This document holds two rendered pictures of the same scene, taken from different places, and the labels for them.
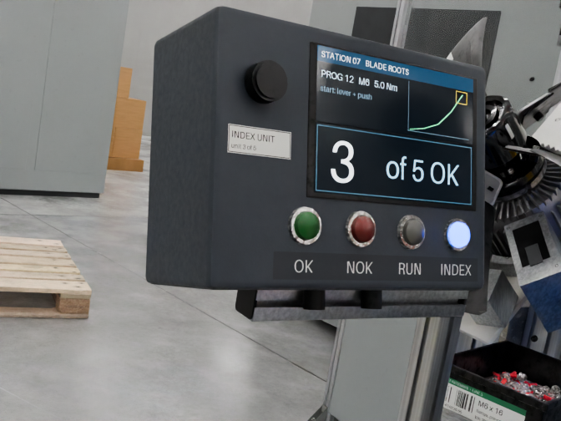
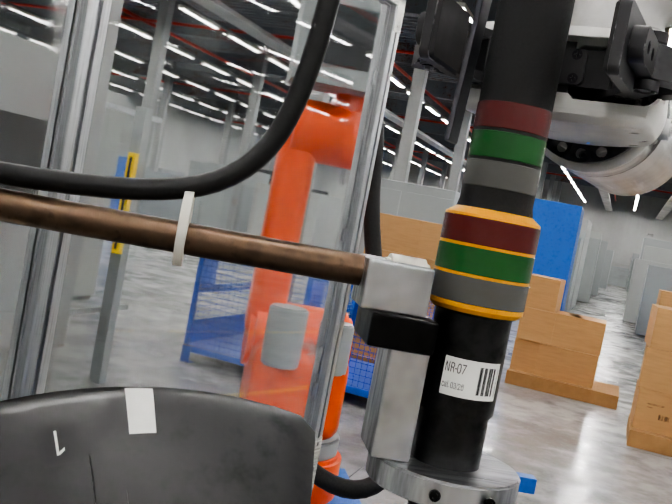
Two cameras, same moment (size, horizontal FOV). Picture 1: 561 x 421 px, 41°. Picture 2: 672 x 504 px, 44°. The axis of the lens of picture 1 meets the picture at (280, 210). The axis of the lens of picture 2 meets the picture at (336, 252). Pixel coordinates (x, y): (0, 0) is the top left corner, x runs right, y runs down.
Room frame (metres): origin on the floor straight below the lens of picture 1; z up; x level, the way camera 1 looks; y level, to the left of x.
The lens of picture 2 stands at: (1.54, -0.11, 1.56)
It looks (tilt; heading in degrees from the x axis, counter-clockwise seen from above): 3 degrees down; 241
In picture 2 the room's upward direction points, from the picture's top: 11 degrees clockwise
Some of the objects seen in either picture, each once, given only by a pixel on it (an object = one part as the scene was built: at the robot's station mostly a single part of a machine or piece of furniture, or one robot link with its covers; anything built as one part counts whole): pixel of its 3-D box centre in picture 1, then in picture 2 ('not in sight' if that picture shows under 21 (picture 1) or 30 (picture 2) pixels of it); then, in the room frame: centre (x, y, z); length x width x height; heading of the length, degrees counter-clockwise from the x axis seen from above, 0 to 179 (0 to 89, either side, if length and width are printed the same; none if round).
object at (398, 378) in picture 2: not in sight; (439, 378); (1.30, -0.42, 1.49); 0.09 x 0.07 x 0.10; 158
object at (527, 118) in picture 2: not in sight; (512, 121); (1.29, -0.41, 1.61); 0.03 x 0.03 x 0.01
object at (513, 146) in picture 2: not in sight; (506, 149); (1.29, -0.41, 1.60); 0.03 x 0.03 x 0.01
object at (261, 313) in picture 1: (361, 297); not in sight; (0.64, -0.08, 1.04); 0.24 x 0.03 x 0.03; 123
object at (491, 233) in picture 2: not in sight; (489, 233); (1.29, -0.41, 1.56); 0.04 x 0.04 x 0.01
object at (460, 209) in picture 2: not in sight; (484, 261); (1.29, -0.41, 1.55); 0.04 x 0.04 x 0.05
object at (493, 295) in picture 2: not in sight; (478, 289); (1.29, -0.41, 1.54); 0.04 x 0.04 x 0.01
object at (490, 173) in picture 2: not in sight; (501, 177); (1.29, -0.41, 1.59); 0.03 x 0.03 x 0.01
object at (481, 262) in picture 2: not in sight; (484, 261); (1.29, -0.41, 1.55); 0.04 x 0.04 x 0.01
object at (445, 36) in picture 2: not in sight; (431, 39); (1.31, -0.47, 1.65); 0.07 x 0.03 x 0.03; 34
